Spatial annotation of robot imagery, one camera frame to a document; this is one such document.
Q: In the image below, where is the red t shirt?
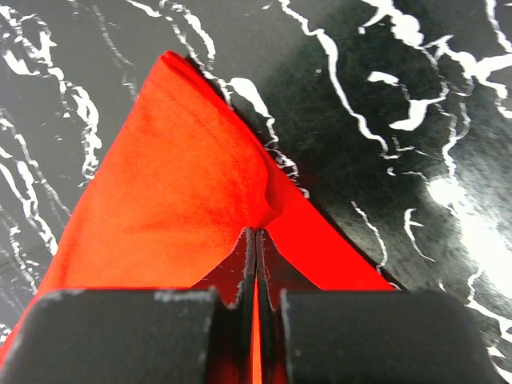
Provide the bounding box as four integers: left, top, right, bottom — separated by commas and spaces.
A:
0, 50, 401, 357

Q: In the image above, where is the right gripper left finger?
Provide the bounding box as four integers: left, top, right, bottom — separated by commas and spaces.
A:
1, 228, 256, 383

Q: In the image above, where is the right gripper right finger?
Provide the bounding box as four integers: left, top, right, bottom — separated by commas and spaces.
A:
255, 230, 502, 383

